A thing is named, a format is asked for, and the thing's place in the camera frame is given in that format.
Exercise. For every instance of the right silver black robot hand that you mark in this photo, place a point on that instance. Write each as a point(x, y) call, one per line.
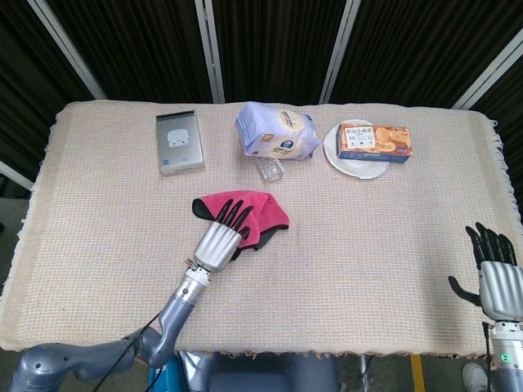
point(500, 286)

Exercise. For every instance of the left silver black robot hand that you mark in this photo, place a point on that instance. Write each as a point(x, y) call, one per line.
point(216, 249)

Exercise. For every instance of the pink and black cloth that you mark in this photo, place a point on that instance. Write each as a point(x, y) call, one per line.
point(269, 212)

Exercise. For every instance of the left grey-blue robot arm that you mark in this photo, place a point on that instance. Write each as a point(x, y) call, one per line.
point(180, 302)

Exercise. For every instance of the white shoe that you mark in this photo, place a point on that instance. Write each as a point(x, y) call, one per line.
point(476, 377)

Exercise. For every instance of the silver earbuds box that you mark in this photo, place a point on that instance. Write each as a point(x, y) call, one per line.
point(180, 151)

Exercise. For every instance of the lavender snack bag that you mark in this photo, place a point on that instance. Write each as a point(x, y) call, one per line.
point(278, 134)

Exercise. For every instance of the dark blue robot torso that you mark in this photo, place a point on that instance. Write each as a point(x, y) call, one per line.
point(261, 375)

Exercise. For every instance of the bright blue base part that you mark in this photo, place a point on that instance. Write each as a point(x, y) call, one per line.
point(161, 379)

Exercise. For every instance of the metal table leg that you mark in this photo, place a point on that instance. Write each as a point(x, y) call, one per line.
point(363, 373)

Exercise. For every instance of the white plate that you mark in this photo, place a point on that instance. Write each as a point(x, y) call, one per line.
point(359, 169)

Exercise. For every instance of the blue orange cookie box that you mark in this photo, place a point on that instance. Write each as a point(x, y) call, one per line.
point(376, 143)

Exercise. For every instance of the white screen frame post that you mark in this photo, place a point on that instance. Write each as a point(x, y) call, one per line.
point(210, 53)
point(14, 173)
point(339, 53)
point(486, 73)
point(65, 41)

